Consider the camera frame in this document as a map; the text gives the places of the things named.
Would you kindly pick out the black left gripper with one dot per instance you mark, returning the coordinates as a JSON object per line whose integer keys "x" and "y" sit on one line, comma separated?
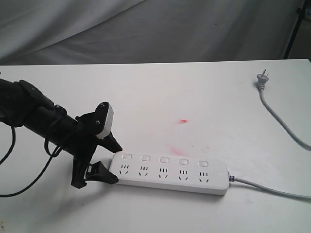
{"x": 85, "y": 143}

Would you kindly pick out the white five-outlet power strip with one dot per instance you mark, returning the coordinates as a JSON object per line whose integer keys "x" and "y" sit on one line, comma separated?
{"x": 171, "y": 172}

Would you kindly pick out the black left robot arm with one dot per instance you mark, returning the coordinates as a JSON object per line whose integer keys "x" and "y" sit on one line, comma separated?
{"x": 22, "y": 104}

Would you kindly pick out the grey backdrop cloth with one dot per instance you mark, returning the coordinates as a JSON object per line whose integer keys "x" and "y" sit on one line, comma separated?
{"x": 60, "y": 32}

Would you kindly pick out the black tripod stand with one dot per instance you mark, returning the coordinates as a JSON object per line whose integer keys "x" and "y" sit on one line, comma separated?
{"x": 300, "y": 12}

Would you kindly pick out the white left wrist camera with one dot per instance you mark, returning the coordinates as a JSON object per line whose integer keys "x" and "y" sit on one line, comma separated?
{"x": 103, "y": 120}

